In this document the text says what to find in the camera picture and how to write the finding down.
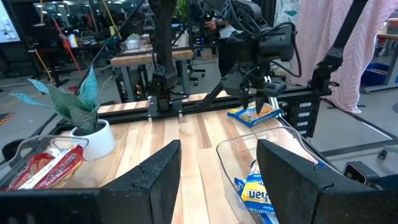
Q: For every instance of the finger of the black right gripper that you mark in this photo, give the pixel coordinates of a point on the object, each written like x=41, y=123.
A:
x=260, y=102
x=244, y=98

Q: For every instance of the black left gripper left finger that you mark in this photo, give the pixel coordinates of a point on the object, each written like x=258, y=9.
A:
x=155, y=193

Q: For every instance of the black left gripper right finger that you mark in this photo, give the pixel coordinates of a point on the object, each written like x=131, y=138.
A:
x=295, y=193

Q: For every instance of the blue Maruchan noodle pack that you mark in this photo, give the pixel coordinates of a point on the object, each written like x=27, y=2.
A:
x=255, y=193
x=245, y=118

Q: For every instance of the red Maruchan noodle pack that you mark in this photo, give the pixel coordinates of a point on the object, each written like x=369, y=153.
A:
x=59, y=169
x=31, y=168

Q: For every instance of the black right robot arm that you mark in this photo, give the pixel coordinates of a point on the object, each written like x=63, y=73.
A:
x=163, y=46

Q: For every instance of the person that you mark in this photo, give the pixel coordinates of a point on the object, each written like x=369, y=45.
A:
x=228, y=56

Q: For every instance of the clear plastic bin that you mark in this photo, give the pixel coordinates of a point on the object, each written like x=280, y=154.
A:
x=62, y=143
x=236, y=149

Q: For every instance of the white plant pot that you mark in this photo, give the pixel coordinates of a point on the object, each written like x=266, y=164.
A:
x=99, y=143

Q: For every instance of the leaf print cloth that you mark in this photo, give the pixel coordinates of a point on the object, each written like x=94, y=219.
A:
x=287, y=12

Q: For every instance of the pink white patterned cloth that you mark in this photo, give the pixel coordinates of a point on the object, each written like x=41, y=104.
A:
x=314, y=37

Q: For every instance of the green background plant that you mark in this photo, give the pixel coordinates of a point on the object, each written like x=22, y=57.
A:
x=180, y=11

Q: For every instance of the wooden workbench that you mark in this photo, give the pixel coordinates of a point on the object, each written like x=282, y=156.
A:
x=140, y=59

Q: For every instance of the green snake plant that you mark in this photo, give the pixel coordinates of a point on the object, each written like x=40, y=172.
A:
x=79, y=112

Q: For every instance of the clear storage box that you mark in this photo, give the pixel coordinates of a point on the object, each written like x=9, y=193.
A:
x=132, y=45

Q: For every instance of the blue storage bin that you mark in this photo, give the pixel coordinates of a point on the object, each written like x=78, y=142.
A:
x=374, y=74

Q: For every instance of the side table grey legs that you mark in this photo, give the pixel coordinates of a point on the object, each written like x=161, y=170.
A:
x=392, y=65

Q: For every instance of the black chair back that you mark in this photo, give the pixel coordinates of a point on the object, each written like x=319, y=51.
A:
x=7, y=151

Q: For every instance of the red pole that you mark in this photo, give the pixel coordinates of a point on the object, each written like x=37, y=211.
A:
x=66, y=43

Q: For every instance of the black aluminium table frame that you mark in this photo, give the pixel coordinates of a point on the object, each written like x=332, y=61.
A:
x=202, y=107

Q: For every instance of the black table-level camera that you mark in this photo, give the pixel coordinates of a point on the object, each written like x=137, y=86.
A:
x=360, y=172

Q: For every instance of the black jointed mount pole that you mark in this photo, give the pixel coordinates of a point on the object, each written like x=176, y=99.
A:
x=329, y=62

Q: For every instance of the white wall board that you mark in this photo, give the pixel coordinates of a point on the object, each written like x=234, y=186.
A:
x=7, y=25

